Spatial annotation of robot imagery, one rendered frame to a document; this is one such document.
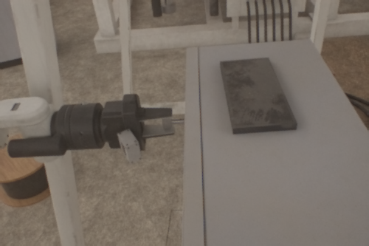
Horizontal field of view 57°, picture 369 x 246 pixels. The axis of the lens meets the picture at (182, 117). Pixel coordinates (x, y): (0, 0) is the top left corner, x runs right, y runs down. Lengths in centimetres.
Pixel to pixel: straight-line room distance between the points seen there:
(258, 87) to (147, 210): 152
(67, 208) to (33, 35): 51
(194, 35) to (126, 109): 280
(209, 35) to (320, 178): 304
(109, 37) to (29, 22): 274
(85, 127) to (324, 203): 42
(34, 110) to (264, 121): 41
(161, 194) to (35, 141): 141
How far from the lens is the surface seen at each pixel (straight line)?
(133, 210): 196
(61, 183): 96
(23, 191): 219
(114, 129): 63
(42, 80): 77
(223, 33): 338
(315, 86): 52
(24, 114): 66
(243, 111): 45
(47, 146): 64
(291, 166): 39
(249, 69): 53
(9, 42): 367
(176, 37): 338
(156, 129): 65
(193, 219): 34
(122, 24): 189
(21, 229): 212
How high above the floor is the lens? 153
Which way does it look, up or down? 38 degrees down
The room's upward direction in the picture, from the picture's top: 6 degrees counter-clockwise
